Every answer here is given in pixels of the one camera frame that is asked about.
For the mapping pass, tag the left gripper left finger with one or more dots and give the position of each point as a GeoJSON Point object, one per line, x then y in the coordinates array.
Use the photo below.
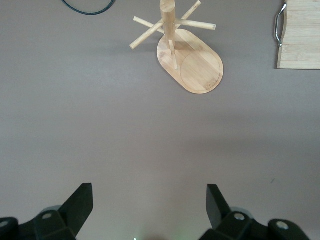
{"type": "Point", "coordinates": [55, 222]}

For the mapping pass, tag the wooden mug tree stand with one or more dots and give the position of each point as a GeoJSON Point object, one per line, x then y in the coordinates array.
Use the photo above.
{"type": "Point", "coordinates": [200, 70]}

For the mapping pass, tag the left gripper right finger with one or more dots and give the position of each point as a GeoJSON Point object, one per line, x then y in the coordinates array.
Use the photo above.
{"type": "Point", "coordinates": [237, 225]}

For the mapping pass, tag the bamboo cutting board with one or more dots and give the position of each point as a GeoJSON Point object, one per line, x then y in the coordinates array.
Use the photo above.
{"type": "Point", "coordinates": [302, 37]}

